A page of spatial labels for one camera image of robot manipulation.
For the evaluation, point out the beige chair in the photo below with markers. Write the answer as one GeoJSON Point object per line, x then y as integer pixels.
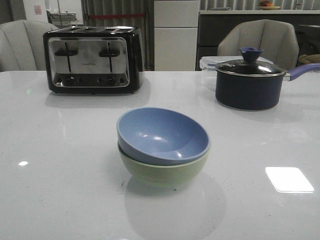
{"type": "Point", "coordinates": [277, 39]}
{"type": "Point", "coordinates": [22, 46]}

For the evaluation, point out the black chrome four-slot toaster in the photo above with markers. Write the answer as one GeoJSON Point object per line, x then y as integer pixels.
{"type": "Point", "coordinates": [94, 59]}

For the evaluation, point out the beige chair on left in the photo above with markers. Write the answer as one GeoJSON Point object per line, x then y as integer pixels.
{"type": "Point", "coordinates": [22, 46]}

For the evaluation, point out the glass pot lid blue knob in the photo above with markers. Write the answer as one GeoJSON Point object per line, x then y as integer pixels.
{"type": "Point", "coordinates": [249, 65]}

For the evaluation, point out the fruit bowl on counter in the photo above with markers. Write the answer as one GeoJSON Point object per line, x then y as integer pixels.
{"type": "Point", "coordinates": [267, 5]}

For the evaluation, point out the dark kitchen counter cabinet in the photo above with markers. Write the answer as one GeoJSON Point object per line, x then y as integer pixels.
{"type": "Point", "coordinates": [222, 34]}

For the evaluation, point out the white refrigerator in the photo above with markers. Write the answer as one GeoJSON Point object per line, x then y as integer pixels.
{"type": "Point", "coordinates": [175, 34]}

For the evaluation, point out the beige chair on right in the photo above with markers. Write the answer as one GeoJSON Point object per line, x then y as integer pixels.
{"type": "Point", "coordinates": [277, 39]}

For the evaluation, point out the red barrier belt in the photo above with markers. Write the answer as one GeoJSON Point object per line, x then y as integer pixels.
{"type": "Point", "coordinates": [117, 16]}

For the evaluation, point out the green plastic bowl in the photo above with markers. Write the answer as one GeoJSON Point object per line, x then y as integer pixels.
{"type": "Point", "coordinates": [163, 176]}

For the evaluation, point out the dark blue saucepan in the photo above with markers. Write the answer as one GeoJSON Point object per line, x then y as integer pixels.
{"type": "Point", "coordinates": [255, 93]}

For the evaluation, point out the blue plastic bowl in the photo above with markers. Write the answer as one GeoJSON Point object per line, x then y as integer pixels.
{"type": "Point", "coordinates": [161, 137]}

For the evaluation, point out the pink wall sign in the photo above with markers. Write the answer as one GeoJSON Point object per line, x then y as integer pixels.
{"type": "Point", "coordinates": [37, 10]}

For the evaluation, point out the clear plastic food container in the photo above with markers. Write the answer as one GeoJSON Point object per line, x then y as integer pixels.
{"type": "Point", "coordinates": [208, 71]}

